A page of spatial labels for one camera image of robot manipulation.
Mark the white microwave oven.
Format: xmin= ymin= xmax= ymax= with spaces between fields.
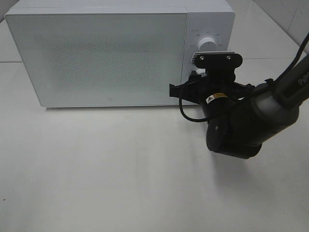
xmin=4 ymin=0 xmax=236 ymax=110

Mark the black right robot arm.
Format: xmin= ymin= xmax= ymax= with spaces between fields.
xmin=169 ymin=52 xmax=309 ymax=159

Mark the white microwave knob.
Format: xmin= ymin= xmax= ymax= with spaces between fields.
xmin=196 ymin=68 xmax=206 ymax=75
xmin=197 ymin=36 xmax=217 ymax=52

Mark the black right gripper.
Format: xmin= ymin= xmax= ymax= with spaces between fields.
xmin=169 ymin=70 xmax=255 ymax=116

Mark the white microwave door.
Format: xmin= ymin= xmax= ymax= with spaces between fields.
xmin=7 ymin=14 xmax=186 ymax=107

